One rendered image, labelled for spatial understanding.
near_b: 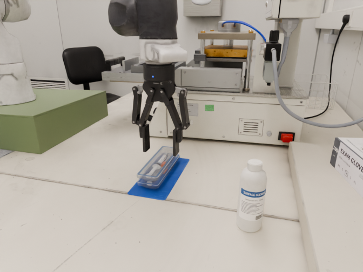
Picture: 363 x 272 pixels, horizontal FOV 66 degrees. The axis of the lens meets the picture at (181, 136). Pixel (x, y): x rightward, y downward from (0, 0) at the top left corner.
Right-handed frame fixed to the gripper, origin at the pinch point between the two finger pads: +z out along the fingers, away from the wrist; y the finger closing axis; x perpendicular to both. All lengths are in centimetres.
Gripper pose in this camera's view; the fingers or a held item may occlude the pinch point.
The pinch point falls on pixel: (160, 142)
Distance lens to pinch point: 73.7
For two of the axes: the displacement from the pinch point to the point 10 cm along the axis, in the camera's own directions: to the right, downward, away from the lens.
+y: -9.5, -1.1, 2.8
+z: 0.0, 9.3, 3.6
